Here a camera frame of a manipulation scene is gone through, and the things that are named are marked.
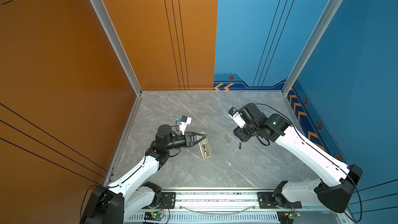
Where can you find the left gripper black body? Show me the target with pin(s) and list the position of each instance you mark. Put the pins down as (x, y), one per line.
(187, 140)

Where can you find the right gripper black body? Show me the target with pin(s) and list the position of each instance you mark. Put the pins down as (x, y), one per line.
(241, 134)

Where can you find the beige remote control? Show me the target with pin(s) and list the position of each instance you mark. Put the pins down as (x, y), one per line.
(205, 149)

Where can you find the beige battery cover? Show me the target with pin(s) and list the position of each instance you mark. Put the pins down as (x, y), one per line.
(227, 138)

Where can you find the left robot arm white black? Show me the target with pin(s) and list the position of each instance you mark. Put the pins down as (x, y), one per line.
(118, 201)

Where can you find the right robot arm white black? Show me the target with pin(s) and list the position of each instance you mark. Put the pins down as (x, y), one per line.
(336, 182)

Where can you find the green circuit board left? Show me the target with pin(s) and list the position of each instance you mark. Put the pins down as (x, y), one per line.
(153, 217)

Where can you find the circuit board right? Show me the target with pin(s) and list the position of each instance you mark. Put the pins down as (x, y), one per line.
(288, 217)

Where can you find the white ventilation grille strip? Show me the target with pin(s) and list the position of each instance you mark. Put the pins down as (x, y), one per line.
(196, 218)

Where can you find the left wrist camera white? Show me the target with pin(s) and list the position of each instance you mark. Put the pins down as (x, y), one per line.
(182, 123)

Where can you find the aluminium front rail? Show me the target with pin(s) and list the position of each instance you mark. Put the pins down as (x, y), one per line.
(228, 200)

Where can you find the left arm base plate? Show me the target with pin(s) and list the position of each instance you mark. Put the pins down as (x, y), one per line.
(164, 199)

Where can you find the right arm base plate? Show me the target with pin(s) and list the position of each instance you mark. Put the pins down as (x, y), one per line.
(269, 200)

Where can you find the left aluminium corner post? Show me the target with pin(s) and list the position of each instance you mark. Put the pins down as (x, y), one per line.
(109, 28)

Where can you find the aluminium corner post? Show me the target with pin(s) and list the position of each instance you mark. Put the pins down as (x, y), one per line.
(322, 24)
(109, 28)

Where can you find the right aluminium corner post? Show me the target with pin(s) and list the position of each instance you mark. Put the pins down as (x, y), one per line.
(322, 24)

